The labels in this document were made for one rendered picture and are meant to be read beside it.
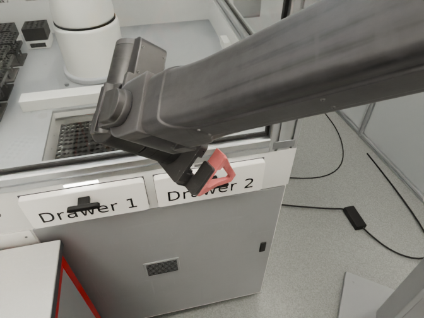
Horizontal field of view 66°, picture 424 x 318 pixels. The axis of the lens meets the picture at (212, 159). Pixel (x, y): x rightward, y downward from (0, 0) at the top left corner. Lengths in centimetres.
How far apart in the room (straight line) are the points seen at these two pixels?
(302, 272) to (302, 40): 161
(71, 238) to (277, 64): 89
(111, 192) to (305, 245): 124
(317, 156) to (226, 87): 211
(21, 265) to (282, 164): 72
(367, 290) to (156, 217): 114
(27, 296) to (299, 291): 119
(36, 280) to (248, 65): 82
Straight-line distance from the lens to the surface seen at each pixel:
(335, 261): 184
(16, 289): 95
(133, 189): 83
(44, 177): 83
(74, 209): 83
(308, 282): 175
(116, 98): 31
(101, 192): 84
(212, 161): 43
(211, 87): 24
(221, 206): 97
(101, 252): 108
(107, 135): 38
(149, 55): 39
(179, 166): 43
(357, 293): 175
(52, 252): 97
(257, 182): 91
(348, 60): 17
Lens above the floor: 152
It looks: 44 degrees down
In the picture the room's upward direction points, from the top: straight up
